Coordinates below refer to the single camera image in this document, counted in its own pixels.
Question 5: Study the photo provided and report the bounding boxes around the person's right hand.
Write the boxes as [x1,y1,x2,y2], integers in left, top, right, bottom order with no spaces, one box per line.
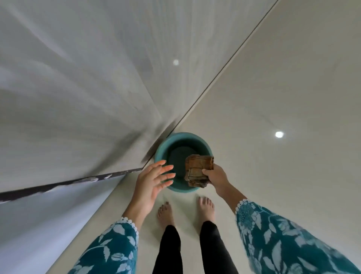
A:
[202,164,231,198]

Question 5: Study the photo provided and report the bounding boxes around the person's left hand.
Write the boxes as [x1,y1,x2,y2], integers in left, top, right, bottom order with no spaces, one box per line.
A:
[132,160,176,212]

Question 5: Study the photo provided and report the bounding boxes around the brown cleaning cloth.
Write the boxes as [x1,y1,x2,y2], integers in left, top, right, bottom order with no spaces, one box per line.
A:
[184,154,215,188]

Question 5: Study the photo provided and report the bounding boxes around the person's right forearm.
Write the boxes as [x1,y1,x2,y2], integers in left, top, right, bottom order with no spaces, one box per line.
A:
[217,183,361,274]

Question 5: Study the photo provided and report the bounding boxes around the person's left forearm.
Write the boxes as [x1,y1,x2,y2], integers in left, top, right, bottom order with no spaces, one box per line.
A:
[68,198,150,274]

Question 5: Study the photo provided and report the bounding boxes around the teal plastic bucket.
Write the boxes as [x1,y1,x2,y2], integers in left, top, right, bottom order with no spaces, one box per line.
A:
[154,132,214,193]

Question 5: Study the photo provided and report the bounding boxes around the person's left foot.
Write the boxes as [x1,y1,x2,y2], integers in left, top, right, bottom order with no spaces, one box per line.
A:
[157,202,175,230]

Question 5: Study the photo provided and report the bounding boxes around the person's foot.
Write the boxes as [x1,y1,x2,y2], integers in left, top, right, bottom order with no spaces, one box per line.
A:
[196,196,215,227]
[157,202,175,230]

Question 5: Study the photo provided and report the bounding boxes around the person's right foot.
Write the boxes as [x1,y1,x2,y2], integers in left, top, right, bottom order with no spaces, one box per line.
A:
[196,196,215,227]

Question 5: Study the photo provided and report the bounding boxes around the person's left leg black trousers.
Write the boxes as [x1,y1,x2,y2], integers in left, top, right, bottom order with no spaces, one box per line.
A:
[152,225,183,274]

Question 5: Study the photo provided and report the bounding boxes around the person's leg black trousers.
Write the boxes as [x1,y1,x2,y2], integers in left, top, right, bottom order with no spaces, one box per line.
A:
[199,220,239,274]
[152,225,183,274]

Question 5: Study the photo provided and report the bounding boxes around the person's right leg black trousers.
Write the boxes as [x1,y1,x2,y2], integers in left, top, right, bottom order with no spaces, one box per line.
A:
[199,220,239,274]

